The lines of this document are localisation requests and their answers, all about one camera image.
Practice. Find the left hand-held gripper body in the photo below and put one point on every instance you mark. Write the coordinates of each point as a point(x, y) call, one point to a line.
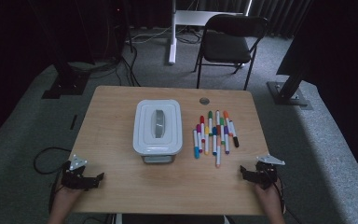
point(71, 179)

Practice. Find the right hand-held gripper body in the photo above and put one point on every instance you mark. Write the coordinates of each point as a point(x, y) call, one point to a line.
point(267, 174)

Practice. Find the black capped marker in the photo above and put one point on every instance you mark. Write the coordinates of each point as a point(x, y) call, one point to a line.
point(236, 142)

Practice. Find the peach capped marker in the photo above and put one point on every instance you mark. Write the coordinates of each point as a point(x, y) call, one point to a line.
point(218, 155)

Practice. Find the purple capped marker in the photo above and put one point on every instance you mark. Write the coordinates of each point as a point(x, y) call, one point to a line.
point(226, 130)

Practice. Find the brown capped marker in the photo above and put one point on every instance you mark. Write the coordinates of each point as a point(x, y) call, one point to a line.
point(218, 129)

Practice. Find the dark blue capped marker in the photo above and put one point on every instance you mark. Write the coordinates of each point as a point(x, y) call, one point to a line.
point(214, 132)

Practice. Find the light green capped marker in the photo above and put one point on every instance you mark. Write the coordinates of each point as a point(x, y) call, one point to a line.
point(222, 122)

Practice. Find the yellow capped marker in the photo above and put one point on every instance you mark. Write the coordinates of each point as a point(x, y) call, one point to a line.
point(206, 131)

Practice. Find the clear brown storage container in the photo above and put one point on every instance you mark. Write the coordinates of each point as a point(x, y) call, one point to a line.
point(158, 159)

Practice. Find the magenta capped marker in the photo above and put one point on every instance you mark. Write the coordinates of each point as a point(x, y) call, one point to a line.
point(198, 128)

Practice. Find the dark green capped marker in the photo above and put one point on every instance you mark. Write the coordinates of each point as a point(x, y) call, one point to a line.
point(210, 115)

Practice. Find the red capped marker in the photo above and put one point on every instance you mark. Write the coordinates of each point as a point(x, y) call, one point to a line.
point(202, 120)

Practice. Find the person's left hand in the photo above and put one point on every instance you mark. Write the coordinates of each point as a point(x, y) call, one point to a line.
point(66, 197)

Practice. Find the person's right hand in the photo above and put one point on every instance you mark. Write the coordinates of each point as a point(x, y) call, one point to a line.
point(270, 199)

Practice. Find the small black floor object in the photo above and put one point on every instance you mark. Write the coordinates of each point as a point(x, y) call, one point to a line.
point(73, 122)

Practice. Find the round grey table grommet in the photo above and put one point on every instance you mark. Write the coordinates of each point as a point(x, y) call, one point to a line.
point(204, 100)

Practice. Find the black metal stand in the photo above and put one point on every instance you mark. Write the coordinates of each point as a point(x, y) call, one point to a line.
point(65, 87)

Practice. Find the black folding chair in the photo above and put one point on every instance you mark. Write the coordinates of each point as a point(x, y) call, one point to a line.
point(227, 46)

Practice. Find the dark computer tower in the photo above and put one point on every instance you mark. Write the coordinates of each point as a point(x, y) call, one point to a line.
point(110, 28)

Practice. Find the dark curtain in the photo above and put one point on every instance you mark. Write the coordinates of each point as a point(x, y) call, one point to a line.
point(279, 15)

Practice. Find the black stand with base plate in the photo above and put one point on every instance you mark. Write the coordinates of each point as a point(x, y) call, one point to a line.
point(287, 93)

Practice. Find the white desk frame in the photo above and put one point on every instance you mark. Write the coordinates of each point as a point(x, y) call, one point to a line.
point(173, 46)

